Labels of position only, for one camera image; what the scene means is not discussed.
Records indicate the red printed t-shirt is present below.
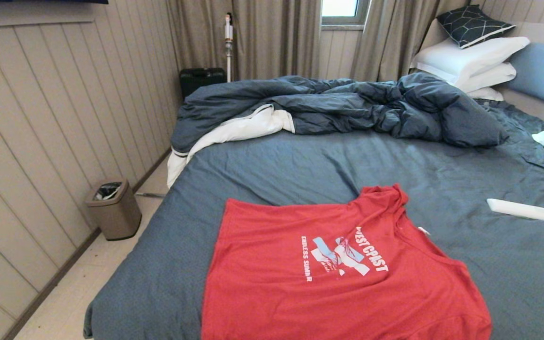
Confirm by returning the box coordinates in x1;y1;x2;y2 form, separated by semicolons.
201;184;493;340

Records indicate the blue-grey bed sheet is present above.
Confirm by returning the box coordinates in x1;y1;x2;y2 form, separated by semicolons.
83;99;544;340

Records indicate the dark blue crumpled duvet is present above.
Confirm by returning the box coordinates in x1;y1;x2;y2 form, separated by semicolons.
167;72;510;188

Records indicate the black hard-shell suitcase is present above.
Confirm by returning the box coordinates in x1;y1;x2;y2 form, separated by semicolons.
179;68;227;101

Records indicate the wide beige curtain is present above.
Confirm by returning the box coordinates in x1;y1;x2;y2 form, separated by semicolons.
166;0;322;82

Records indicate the white stick vacuum cleaner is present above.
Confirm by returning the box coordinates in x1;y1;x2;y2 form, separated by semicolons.
224;12;234;83

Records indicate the brown square trash bin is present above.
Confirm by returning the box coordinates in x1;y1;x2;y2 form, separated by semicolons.
85;178;142;241

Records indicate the narrow beige curtain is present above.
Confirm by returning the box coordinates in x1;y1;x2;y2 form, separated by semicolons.
350;0;485;82

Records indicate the grey framed window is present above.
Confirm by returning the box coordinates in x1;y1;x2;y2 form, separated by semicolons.
321;0;371;26

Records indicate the flat white pillow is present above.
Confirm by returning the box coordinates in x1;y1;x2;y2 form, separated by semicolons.
466;86;504;102

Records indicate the large white pillow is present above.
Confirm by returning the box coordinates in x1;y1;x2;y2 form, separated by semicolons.
412;36;531;85

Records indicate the medium white pillow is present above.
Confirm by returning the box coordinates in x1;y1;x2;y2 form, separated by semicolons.
456;62;517;93

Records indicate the dark geometric patterned cushion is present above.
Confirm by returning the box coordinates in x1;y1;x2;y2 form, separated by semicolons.
436;5;516;49

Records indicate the white remote control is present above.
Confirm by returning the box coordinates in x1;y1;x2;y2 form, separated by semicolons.
486;198;544;224

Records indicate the dark wall television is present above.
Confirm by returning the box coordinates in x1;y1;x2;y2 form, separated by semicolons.
0;0;109;5

